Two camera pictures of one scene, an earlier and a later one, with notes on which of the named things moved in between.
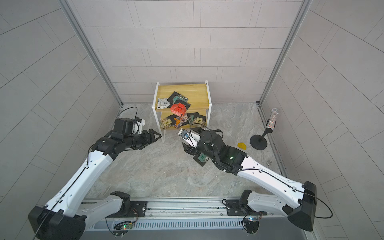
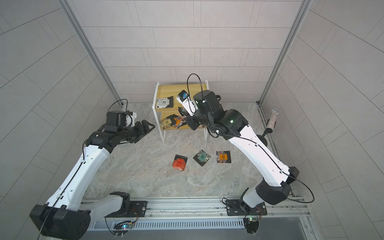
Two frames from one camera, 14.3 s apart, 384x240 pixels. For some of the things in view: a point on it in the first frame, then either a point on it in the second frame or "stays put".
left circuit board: (122, 228) stays put
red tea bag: (178, 109) -> (179, 162)
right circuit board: (251, 224) stays put
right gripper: (189, 149) -> (194, 123)
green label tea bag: (201, 159) stays put
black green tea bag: (176, 98) -> (183, 111)
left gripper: (150, 139) -> (141, 131)
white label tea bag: (163, 103) stays put
